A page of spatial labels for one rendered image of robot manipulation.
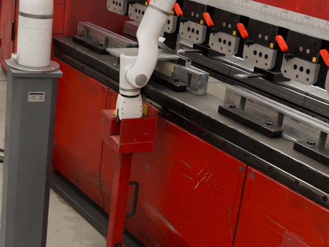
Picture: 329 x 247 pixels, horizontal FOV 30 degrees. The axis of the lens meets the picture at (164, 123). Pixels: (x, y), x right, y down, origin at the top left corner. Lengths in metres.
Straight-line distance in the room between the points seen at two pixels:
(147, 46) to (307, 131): 0.66
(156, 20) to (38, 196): 0.80
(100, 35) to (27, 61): 1.04
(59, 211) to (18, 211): 1.00
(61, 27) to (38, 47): 1.23
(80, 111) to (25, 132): 0.96
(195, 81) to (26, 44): 0.76
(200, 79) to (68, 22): 1.10
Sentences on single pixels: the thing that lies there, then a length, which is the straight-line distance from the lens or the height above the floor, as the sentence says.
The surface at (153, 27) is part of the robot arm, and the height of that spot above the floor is 1.17.
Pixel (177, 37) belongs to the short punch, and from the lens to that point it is 2.72.
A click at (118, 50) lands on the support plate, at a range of 2.68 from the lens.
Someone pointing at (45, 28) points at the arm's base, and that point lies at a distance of 2.22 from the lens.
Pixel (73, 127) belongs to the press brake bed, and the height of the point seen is 0.45.
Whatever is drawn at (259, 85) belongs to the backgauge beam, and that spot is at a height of 0.93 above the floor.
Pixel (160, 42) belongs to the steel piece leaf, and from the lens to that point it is 2.72.
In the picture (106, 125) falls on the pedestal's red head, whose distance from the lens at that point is 2.54.
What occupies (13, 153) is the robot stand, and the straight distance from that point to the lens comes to 2.32.
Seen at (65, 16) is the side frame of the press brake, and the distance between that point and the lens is 3.44.
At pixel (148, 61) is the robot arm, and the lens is 2.30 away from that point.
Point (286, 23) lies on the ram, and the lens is 2.21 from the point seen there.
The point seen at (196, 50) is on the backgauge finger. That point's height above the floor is 1.00.
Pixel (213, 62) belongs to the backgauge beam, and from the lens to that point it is 2.90.
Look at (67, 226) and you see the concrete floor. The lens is 3.26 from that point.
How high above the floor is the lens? 1.58
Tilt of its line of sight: 19 degrees down
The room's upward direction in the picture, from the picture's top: 8 degrees clockwise
